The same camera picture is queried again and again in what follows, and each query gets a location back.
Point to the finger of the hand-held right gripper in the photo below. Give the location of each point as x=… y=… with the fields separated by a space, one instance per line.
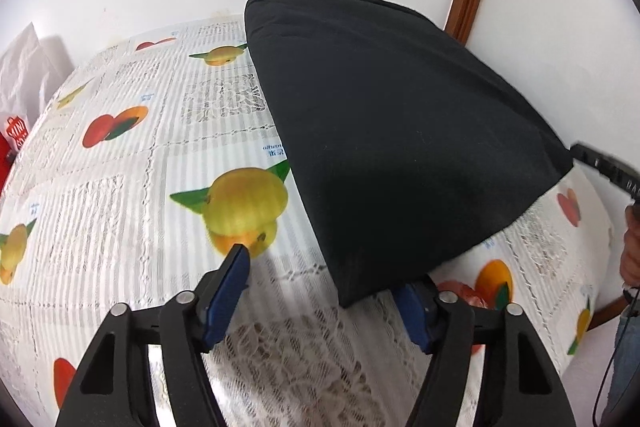
x=597 y=164

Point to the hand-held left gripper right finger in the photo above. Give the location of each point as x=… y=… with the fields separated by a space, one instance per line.
x=414 y=314

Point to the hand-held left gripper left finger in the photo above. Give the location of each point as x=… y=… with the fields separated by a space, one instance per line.
x=231 y=294

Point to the black garment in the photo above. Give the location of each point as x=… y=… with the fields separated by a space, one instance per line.
x=400 y=132

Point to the person's right hand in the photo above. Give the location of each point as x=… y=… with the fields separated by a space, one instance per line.
x=631 y=252

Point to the brown wooden skirting strip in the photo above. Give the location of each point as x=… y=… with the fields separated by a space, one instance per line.
x=607 y=311

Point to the fruit print tablecloth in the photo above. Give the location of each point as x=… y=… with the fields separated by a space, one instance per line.
x=150 y=187

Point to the person's blue jeans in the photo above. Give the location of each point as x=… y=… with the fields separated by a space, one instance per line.
x=627 y=362

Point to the white plastic bag red print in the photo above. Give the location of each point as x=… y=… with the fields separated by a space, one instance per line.
x=25 y=67

